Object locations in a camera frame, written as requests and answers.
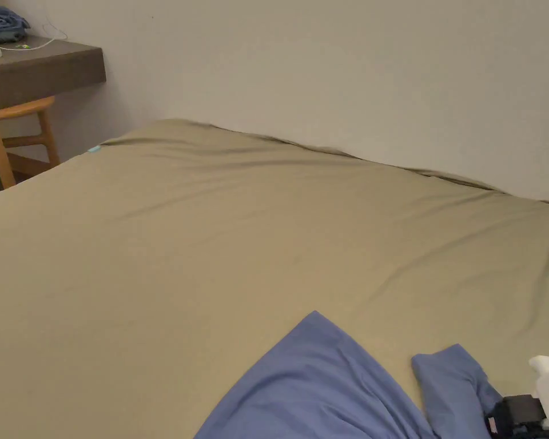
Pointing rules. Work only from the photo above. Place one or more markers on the blue shirt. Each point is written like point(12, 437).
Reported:
point(320, 379)

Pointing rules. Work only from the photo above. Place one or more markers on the bed with beige sheet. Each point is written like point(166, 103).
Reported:
point(219, 238)

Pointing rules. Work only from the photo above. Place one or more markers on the dark brown wall desk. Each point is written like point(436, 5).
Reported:
point(45, 68)

